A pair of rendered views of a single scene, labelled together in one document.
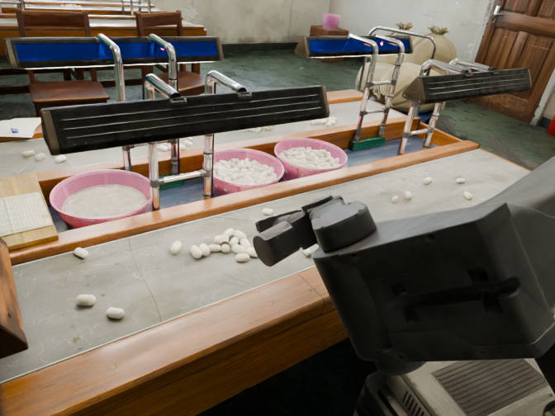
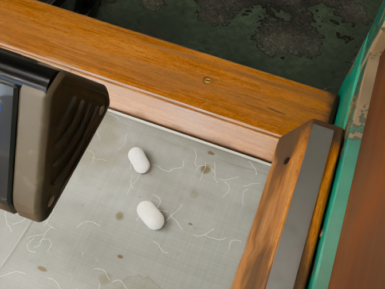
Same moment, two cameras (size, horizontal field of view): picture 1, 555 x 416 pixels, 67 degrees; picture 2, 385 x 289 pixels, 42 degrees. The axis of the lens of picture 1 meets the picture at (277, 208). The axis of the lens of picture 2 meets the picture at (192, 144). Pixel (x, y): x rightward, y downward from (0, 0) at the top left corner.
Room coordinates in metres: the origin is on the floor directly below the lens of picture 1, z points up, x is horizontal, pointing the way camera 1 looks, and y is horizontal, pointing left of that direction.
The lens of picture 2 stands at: (0.68, 0.55, 1.28)
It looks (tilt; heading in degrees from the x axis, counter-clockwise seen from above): 60 degrees down; 233
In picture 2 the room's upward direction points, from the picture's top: 5 degrees clockwise
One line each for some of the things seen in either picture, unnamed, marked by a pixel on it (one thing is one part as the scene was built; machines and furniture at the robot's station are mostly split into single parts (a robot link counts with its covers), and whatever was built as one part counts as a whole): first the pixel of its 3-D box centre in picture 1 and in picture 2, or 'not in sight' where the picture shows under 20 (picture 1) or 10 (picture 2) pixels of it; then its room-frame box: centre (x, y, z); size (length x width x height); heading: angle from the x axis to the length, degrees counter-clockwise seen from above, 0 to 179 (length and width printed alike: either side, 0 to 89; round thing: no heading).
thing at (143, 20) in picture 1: (179, 79); not in sight; (3.18, 0.87, 0.45); 0.44 x 0.43 x 0.91; 149
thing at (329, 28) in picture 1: (328, 36); not in sight; (6.89, -0.45, 0.32); 0.42 x 0.42 x 0.64; 39
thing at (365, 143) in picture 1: (364, 92); not in sight; (1.82, -0.31, 0.90); 0.20 x 0.19 x 0.45; 128
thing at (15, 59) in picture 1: (126, 49); not in sight; (1.29, 0.51, 1.08); 0.62 x 0.08 x 0.07; 128
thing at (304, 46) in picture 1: (359, 44); not in sight; (1.88, -0.26, 1.08); 0.62 x 0.08 x 0.07; 128
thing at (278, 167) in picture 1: (243, 177); not in sight; (1.23, 0.13, 0.72); 0.27 x 0.27 x 0.10
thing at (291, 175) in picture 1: (309, 164); not in sight; (1.40, -0.10, 0.72); 0.27 x 0.27 x 0.10
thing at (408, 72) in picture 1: (406, 87); not in sight; (4.03, -1.07, 0.40); 0.74 x 0.56 x 0.38; 130
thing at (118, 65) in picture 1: (140, 115); not in sight; (1.23, 0.46, 0.90); 0.20 x 0.19 x 0.45; 128
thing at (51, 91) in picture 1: (68, 89); not in sight; (2.64, 1.46, 0.45); 0.44 x 0.43 x 0.91; 124
